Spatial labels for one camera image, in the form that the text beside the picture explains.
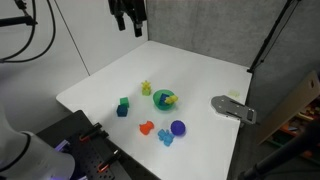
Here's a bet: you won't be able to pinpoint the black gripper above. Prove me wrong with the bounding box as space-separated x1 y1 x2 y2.
107 0 148 39

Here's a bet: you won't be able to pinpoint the yellow toy animal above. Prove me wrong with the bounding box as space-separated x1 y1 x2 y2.
164 94 180 105

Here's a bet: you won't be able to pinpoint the blue toy block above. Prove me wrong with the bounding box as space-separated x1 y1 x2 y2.
159 93 171 107

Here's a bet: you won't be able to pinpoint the green bowl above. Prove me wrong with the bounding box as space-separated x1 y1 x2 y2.
152 88 177 113

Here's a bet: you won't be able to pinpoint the orange toy animal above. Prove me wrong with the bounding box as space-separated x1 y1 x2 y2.
138 120 156 136

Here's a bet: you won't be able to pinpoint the light blue toy animal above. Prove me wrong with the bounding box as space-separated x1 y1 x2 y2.
156 128 176 148

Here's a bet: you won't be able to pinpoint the wooden toy shelf colourful bins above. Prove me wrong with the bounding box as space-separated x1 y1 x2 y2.
256 70 320 165

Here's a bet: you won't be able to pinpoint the yellow figure on green block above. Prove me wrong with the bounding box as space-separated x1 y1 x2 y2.
140 79 153 97

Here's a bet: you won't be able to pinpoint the green cube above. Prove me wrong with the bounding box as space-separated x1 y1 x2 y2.
118 96 131 109

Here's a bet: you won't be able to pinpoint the dark blue cube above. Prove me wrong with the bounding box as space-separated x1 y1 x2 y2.
115 103 130 118

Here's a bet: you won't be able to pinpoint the black horizontal bar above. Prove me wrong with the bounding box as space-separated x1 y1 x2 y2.
0 15 39 28

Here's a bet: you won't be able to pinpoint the purple ball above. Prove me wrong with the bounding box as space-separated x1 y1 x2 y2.
169 119 188 137

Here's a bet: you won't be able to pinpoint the black perforated mounting board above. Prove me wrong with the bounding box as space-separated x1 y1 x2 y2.
35 109 136 180

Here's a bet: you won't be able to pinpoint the grey metal plate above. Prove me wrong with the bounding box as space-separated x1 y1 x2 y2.
210 94 258 126

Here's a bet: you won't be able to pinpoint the thin black stand pole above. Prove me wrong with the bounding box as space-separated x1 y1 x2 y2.
246 0 302 74

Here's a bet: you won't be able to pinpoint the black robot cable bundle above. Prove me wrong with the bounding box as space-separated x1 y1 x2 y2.
0 0 57 65

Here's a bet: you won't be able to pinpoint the black clamp with orange handle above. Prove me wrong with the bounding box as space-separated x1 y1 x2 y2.
96 149 123 174
78 122 110 143

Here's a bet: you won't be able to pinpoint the black camera tripod stand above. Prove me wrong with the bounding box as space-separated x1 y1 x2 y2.
236 119 320 180

